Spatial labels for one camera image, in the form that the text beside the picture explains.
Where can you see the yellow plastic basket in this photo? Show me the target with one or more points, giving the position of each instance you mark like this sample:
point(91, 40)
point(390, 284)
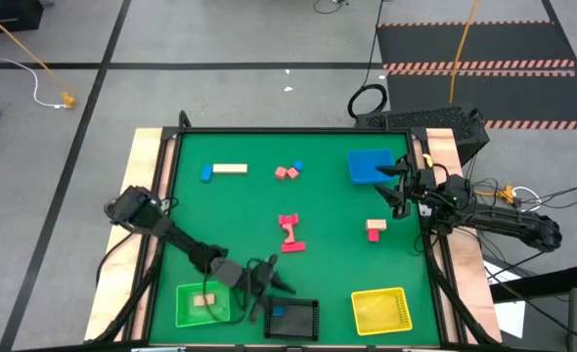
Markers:
point(381, 311)

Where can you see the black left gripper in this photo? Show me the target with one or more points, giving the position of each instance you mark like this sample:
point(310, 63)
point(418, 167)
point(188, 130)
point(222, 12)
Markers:
point(259, 281)

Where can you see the green table mat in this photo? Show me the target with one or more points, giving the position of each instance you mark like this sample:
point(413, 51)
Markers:
point(327, 274)

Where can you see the black box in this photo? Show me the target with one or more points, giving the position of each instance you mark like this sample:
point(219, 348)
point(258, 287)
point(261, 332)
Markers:
point(5, 17)

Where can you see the black plastic basket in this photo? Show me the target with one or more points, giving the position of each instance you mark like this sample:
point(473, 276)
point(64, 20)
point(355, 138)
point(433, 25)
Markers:
point(298, 322)

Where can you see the long red block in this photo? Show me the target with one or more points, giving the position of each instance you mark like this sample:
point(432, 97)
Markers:
point(293, 247)

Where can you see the green plastic basket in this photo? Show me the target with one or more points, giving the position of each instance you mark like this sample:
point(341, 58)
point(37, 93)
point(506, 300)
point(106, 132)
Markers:
point(186, 293)

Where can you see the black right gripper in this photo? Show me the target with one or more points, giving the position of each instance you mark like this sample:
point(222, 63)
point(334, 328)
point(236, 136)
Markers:
point(423, 190)

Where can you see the pink cube block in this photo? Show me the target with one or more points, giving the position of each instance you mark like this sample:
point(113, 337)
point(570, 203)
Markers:
point(293, 173)
point(281, 173)

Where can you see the orange plug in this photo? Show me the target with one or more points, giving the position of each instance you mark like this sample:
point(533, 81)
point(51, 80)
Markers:
point(69, 101)

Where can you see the small blue block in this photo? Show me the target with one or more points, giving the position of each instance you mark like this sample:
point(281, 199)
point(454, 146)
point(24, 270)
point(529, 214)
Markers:
point(298, 165)

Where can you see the blue tray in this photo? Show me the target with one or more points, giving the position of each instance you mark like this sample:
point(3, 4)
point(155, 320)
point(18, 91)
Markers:
point(362, 163)

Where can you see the black bar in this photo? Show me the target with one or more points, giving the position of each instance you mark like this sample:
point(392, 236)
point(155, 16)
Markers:
point(543, 283)

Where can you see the long natural wood block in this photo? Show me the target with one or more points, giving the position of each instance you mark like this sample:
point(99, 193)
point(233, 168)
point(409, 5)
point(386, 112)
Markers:
point(232, 168)

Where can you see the black hazard-striped floor mat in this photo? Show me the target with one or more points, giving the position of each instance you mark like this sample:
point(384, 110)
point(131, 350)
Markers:
point(523, 98)
point(513, 44)

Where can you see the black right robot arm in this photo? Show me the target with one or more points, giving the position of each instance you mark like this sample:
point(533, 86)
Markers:
point(503, 222)

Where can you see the pinkish red block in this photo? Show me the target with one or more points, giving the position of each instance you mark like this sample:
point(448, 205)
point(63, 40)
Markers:
point(290, 237)

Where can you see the orange power strip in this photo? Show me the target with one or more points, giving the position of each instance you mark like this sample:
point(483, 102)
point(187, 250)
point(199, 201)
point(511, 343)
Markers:
point(507, 194)

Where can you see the white paper sheet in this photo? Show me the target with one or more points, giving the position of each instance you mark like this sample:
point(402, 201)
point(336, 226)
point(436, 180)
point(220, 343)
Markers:
point(511, 318)

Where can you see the small yellow tag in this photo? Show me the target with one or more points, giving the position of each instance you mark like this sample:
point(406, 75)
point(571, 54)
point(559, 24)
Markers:
point(426, 160)

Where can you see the black computer tower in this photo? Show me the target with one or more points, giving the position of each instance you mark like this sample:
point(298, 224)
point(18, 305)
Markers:
point(440, 119)

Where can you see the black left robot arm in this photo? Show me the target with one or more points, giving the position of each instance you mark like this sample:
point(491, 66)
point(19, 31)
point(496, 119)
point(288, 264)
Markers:
point(181, 237)

